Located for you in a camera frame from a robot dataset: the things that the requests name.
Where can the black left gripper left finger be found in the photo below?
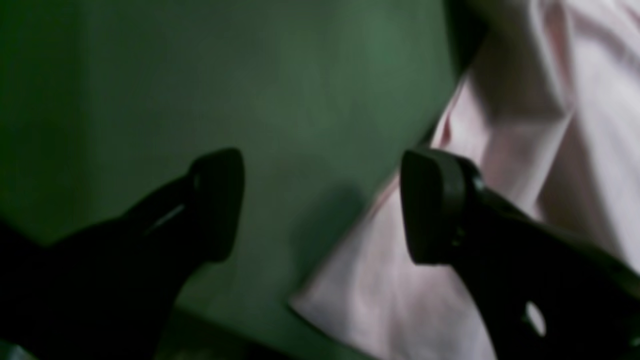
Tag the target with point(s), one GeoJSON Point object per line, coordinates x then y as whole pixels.
{"type": "Point", "coordinates": [107, 291]}

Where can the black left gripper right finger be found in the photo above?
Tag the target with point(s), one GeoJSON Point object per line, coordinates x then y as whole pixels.
{"type": "Point", "coordinates": [542, 293]}

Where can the pink t-shirt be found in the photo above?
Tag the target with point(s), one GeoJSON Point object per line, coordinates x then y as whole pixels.
{"type": "Point", "coordinates": [548, 111]}

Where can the green table cloth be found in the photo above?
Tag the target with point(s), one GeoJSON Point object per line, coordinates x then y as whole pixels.
{"type": "Point", "coordinates": [104, 101]}

